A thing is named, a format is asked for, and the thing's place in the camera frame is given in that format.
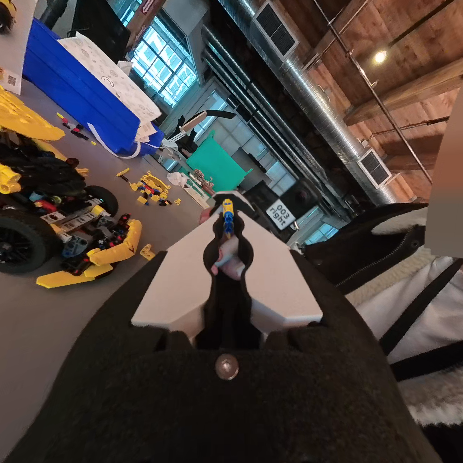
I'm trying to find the yellow toy brick car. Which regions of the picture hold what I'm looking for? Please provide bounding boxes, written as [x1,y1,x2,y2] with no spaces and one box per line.
[0,85,143,290]

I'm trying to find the dark flat panel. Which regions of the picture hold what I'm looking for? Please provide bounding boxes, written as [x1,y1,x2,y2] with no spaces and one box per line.
[74,0,131,63]

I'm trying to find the person's right hand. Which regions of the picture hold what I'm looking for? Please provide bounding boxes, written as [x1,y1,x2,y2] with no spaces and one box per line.
[198,208,247,281]

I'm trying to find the paned window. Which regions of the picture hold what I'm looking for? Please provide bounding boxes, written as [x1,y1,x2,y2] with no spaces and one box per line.
[109,0,197,107]

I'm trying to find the silver ventilation duct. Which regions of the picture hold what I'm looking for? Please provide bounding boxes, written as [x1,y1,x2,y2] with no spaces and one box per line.
[217,0,402,207]

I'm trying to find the instruction booklet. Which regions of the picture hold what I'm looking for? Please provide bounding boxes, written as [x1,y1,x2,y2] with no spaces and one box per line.
[182,181,214,210]

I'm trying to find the pile of small bricks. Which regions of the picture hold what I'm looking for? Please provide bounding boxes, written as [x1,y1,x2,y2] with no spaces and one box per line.
[129,171,182,207]

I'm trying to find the wooden black desk lamp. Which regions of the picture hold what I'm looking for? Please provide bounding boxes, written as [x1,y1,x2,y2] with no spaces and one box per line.
[163,109,237,152]

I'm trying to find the printed paper sheets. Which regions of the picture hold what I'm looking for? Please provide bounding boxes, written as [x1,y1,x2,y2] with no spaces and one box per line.
[58,32,162,143]

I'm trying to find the black fleece-lined jacket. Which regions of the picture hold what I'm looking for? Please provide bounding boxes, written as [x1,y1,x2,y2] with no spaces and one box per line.
[300,203,463,463]

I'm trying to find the brown cardboard box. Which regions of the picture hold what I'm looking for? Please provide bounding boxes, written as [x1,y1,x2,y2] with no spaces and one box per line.
[127,0,167,48]

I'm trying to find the toy car packaging box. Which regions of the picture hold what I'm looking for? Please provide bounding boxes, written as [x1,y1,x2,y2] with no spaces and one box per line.
[0,0,38,95]

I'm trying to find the white framed vent grille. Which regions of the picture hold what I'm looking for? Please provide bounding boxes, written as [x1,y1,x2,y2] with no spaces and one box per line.
[356,146,393,189]
[251,0,300,62]

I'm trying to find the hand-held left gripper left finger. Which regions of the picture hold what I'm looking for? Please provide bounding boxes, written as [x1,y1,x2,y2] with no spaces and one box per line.
[131,216,230,343]

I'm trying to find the brown small parts heap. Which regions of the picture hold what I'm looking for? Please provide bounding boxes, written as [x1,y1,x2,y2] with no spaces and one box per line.
[190,168,214,196]

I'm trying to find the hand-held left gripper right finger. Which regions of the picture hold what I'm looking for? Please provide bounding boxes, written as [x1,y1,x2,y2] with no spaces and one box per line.
[228,213,323,343]

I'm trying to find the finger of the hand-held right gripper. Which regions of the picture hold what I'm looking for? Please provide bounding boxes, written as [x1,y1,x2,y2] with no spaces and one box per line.
[211,190,260,222]

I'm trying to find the blue plastic storage bin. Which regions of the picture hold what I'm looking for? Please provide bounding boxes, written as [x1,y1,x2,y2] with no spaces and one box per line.
[22,17,165,157]

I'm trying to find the yellow brick beam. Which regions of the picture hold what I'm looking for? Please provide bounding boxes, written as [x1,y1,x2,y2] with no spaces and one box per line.
[221,198,236,240]

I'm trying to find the scattered red black brick pieces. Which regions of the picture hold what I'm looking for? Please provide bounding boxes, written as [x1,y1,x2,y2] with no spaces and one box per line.
[56,112,97,146]

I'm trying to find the white shirt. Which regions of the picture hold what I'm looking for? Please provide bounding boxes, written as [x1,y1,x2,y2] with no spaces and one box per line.
[356,253,463,366]

